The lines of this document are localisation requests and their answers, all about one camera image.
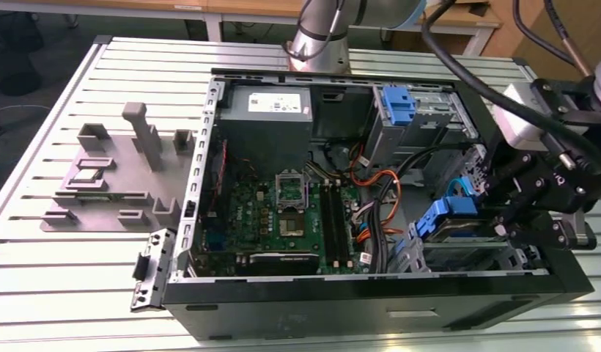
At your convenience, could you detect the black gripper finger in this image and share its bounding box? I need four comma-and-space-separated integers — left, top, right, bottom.
478, 148, 552, 206
496, 199, 569, 251

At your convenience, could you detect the blue data wire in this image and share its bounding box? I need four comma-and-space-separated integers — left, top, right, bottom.
449, 175, 478, 201

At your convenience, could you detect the hard disk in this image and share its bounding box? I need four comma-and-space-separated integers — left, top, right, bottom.
412, 196, 510, 245

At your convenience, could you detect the metal disk bay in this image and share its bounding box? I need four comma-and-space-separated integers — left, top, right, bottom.
386, 216, 535, 274

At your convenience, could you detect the metal optical drive cage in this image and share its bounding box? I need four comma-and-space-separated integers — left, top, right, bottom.
366, 84, 481, 173

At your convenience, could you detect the blue drive latch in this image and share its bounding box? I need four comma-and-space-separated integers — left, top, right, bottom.
384, 86, 417, 125

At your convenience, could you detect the black RAM slot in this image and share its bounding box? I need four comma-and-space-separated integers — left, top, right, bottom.
318, 178, 342, 268
332, 178, 356, 268

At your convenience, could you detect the white framed wooden desk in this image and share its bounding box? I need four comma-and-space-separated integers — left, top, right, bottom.
17, 0, 224, 41
222, 0, 505, 56

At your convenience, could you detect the CPU socket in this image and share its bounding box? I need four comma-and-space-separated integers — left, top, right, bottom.
273, 170, 312, 213

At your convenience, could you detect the black PC case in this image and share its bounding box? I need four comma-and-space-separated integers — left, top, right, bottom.
161, 67, 596, 340

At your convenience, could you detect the black graphics card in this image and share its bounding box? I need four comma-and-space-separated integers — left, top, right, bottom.
234, 251, 321, 276

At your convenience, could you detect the grey power supply unit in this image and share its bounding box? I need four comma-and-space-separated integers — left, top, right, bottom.
217, 84, 314, 177

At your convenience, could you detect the green motherboard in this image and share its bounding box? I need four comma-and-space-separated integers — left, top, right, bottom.
190, 172, 376, 276

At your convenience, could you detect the grey parts rack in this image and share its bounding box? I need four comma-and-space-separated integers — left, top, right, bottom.
39, 102, 200, 234

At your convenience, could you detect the silver CPU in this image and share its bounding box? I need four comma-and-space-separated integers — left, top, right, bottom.
70, 170, 105, 184

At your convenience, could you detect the dark office chair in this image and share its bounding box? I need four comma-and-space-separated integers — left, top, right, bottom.
0, 10, 46, 96

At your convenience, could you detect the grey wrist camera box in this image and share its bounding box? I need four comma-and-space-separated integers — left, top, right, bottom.
490, 83, 555, 150

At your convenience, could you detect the orange wire bundle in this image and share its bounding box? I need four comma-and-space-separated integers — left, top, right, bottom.
349, 142, 405, 228

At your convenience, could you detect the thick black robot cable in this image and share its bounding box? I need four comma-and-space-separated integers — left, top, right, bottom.
420, 0, 601, 177

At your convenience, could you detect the black cable bundle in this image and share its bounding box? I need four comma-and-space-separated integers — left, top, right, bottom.
369, 141, 478, 274

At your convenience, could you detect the black cable copper sleeve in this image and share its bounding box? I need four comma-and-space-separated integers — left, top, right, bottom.
543, 0, 599, 78

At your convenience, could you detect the wire locking lever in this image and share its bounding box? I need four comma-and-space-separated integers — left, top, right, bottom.
302, 172, 313, 213

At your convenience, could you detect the metal card retention bracket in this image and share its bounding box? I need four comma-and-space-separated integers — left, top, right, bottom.
130, 227, 180, 312

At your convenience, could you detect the white floor cable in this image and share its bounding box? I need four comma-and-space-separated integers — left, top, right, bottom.
0, 104, 53, 115

